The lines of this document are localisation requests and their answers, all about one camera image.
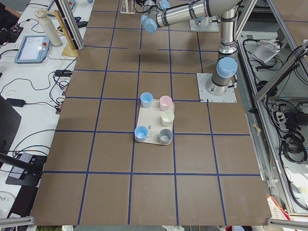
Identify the cream white plastic cup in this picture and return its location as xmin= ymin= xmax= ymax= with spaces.
xmin=161 ymin=111 xmax=175 ymax=127

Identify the black power adapter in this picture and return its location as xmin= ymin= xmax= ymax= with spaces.
xmin=6 ymin=98 xmax=26 ymax=107

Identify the blue teach pendant tablet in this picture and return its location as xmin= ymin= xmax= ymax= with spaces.
xmin=14 ymin=36 xmax=50 ymax=64

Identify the light blue cup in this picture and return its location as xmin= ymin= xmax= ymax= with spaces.
xmin=134 ymin=126 xmax=152 ymax=142
xmin=140 ymin=92 xmax=153 ymax=108

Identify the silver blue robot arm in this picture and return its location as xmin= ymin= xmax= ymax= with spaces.
xmin=136 ymin=0 xmax=240 ymax=96

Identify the white wire rack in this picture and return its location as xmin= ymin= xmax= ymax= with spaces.
xmin=120 ymin=0 xmax=135 ymax=14

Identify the crumpled white paper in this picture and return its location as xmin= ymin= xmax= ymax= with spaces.
xmin=252 ymin=39 xmax=280 ymax=64

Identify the light blue cup front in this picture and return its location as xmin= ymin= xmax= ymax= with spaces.
xmin=134 ymin=126 xmax=152 ymax=142

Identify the black monitor stand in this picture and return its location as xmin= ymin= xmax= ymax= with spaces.
xmin=0 ymin=97 xmax=47 ymax=187

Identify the wooden stand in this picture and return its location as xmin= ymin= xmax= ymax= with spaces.
xmin=47 ymin=10 xmax=78 ymax=57

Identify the beige plastic tray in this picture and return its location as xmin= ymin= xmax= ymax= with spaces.
xmin=137 ymin=99 xmax=175 ymax=145

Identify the light blue cup rear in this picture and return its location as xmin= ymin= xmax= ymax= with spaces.
xmin=140 ymin=92 xmax=153 ymax=108

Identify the white paper roll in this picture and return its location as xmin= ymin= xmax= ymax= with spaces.
xmin=36 ymin=8 xmax=62 ymax=47

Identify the grey plastic cup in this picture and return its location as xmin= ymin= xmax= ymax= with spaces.
xmin=159 ymin=129 xmax=173 ymax=145

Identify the pink plastic cup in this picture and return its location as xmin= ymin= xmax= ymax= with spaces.
xmin=159 ymin=95 xmax=172 ymax=111

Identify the aluminium frame post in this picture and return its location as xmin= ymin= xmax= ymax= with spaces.
xmin=55 ymin=0 xmax=84 ymax=50

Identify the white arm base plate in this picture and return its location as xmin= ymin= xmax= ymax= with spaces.
xmin=196 ymin=73 xmax=237 ymax=103

